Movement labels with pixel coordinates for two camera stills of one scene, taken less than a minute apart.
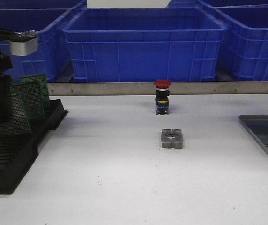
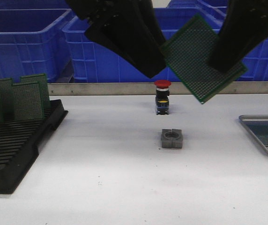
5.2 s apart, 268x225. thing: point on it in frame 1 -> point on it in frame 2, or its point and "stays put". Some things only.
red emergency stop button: [162, 100] stays put
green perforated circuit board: [18, 124] -> [187, 53]
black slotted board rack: [8, 157] stays put
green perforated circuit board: [42, 79] stays put
